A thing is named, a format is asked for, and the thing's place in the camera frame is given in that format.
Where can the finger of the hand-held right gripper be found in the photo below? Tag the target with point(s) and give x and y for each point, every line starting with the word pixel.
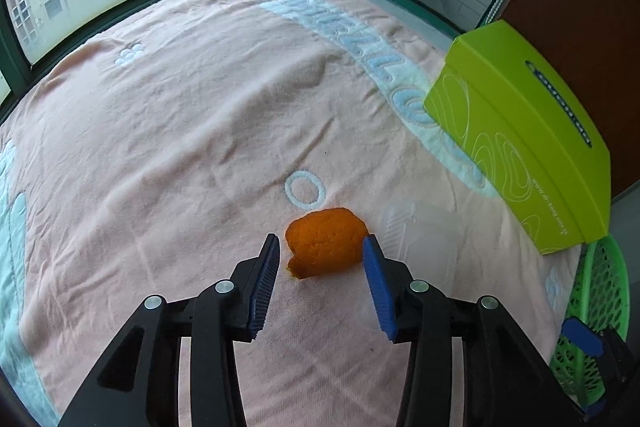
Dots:
pixel 582 337
pixel 595 408

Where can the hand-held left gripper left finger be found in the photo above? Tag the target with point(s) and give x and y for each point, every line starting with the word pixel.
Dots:
pixel 267 277

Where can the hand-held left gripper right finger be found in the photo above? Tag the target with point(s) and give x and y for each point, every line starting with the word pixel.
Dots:
pixel 376 287

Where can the orange peel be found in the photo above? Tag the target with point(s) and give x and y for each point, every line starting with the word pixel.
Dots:
pixel 325 239

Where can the green plastic mesh basket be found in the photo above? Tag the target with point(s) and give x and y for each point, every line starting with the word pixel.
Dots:
pixel 616 274

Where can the clear plastic cup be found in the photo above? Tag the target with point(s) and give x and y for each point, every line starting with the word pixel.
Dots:
pixel 425 247

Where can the pink printed blanket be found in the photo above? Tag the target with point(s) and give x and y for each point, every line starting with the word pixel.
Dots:
pixel 175 132

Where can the green cardboard box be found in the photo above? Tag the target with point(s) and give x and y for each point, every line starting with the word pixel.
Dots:
pixel 525 132

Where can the brown wooden cabinet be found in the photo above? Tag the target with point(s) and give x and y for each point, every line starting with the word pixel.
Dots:
pixel 590 7

